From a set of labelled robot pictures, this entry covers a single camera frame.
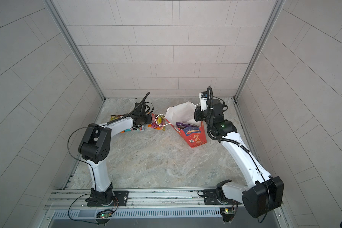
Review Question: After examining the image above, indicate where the orange snack packet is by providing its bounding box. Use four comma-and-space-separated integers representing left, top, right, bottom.
147, 114, 165, 131

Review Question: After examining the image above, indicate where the right green circuit board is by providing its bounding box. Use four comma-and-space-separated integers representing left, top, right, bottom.
219, 208, 236, 222

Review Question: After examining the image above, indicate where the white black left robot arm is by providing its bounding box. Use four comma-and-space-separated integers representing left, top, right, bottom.
78, 101, 154, 207

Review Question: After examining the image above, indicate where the teal snack packet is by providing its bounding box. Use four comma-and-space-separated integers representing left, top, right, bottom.
122, 125, 145, 133

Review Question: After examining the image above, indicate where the left green circuit board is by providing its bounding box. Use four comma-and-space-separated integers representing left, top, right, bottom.
96, 210, 114, 219

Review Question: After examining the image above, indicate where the purple snack packet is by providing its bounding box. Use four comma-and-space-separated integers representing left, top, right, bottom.
176, 122, 198, 129

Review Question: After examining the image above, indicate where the red orange Fox's candy bag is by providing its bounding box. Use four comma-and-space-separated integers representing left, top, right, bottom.
109, 115, 123, 121

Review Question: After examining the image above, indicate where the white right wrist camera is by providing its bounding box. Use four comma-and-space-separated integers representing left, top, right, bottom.
199, 91, 208, 112

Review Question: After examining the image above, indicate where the aluminium corner post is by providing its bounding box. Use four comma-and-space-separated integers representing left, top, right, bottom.
44, 0, 106, 102
234, 0, 285, 101

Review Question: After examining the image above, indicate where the red paper gift bag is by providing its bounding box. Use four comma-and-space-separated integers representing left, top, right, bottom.
155, 101, 207, 148

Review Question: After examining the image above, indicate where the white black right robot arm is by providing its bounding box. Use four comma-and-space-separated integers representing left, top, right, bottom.
194, 98, 285, 219

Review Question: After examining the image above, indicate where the aluminium corner post right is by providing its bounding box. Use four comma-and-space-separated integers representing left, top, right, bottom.
234, 0, 285, 101

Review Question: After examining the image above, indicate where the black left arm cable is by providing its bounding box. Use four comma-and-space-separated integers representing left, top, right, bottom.
66, 92, 154, 224

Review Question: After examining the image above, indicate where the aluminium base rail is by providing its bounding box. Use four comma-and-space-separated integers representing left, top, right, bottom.
44, 187, 244, 210

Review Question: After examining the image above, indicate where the aluminium corner post left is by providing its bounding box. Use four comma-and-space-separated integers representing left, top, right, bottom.
44, 0, 106, 102

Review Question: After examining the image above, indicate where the green circuit board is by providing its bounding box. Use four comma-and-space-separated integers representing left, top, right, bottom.
219, 208, 236, 222
96, 210, 114, 219

